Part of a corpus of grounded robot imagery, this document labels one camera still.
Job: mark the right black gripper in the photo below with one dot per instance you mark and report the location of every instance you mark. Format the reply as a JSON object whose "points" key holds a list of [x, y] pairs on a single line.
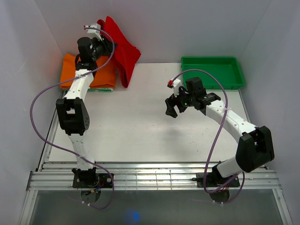
{"points": [[171, 102]]}

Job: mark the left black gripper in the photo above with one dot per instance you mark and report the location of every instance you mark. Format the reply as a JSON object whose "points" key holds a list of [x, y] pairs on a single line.
{"points": [[108, 46]]}

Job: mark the red trousers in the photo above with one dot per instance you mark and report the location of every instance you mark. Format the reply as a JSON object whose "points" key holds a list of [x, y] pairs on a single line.
{"points": [[125, 55]]}

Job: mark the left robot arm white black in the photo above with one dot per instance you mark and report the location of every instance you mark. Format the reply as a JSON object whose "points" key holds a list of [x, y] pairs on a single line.
{"points": [[72, 113]]}

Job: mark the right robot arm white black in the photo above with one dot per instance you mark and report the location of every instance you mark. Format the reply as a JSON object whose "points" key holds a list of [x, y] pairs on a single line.
{"points": [[255, 145]]}

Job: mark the folded orange trousers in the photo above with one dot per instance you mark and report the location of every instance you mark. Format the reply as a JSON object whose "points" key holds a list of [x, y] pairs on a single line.
{"points": [[68, 68]]}

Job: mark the folded light green garment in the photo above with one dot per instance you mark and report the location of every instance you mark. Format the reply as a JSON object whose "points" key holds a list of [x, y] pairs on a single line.
{"points": [[110, 89]]}

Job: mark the green plastic tray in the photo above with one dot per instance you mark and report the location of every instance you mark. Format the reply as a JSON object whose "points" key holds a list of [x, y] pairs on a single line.
{"points": [[225, 69]]}

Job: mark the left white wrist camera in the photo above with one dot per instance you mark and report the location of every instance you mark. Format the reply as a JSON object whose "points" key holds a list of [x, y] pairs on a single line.
{"points": [[94, 30]]}

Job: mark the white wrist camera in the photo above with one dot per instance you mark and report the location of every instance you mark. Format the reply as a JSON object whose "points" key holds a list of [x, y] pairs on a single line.
{"points": [[94, 30], [174, 84]]}

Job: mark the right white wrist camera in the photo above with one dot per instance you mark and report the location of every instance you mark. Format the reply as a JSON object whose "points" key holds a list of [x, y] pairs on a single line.
{"points": [[174, 84]]}

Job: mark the aluminium rail frame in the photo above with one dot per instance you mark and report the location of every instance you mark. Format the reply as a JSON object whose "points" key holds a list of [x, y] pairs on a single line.
{"points": [[154, 159]]}

